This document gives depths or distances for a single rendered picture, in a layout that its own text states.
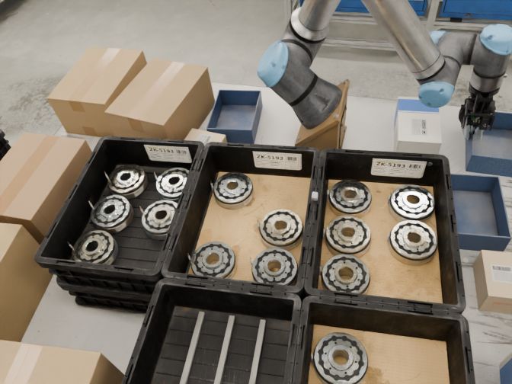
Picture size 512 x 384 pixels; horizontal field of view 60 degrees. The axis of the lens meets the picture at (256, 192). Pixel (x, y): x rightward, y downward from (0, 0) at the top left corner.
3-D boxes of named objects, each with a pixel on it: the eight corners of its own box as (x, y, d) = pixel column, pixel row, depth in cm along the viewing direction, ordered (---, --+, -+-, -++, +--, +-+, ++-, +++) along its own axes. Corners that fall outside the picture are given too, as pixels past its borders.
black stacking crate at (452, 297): (321, 179, 120) (321, 149, 111) (436, 187, 114) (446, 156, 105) (305, 318, 96) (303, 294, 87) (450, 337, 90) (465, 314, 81)
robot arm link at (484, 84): (472, 61, 116) (507, 62, 113) (469, 75, 119) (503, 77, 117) (472, 78, 112) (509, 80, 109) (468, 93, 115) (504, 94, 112)
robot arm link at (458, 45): (421, 52, 109) (470, 57, 104) (433, 22, 113) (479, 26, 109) (419, 76, 115) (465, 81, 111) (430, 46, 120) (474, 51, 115)
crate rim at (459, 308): (321, 154, 112) (321, 147, 111) (446, 161, 107) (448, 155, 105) (302, 299, 88) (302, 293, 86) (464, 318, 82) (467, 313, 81)
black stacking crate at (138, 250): (116, 164, 131) (102, 137, 122) (212, 171, 125) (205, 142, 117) (56, 286, 107) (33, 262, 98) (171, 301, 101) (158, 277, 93)
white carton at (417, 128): (394, 117, 148) (398, 96, 141) (432, 120, 145) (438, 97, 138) (393, 161, 136) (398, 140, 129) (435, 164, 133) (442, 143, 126)
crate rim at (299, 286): (207, 147, 118) (206, 141, 116) (320, 154, 112) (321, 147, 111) (161, 282, 94) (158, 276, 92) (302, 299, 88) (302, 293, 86)
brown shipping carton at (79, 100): (105, 81, 177) (89, 46, 165) (155, 86, 172) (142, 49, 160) (66, 132, 160) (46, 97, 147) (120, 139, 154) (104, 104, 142)
